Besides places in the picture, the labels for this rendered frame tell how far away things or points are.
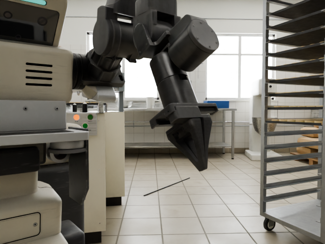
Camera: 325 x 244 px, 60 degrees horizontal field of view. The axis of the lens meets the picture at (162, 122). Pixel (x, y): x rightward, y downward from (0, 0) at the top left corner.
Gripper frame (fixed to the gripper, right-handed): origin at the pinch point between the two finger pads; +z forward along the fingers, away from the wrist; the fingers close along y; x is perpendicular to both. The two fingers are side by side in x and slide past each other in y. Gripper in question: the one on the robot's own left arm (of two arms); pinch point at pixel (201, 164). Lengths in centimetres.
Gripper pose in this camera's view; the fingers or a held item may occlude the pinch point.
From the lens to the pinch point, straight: 44.5
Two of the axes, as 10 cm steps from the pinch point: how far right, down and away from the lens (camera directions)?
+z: 2.9, 9.0, -3.2
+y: 7.9, -0.4, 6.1
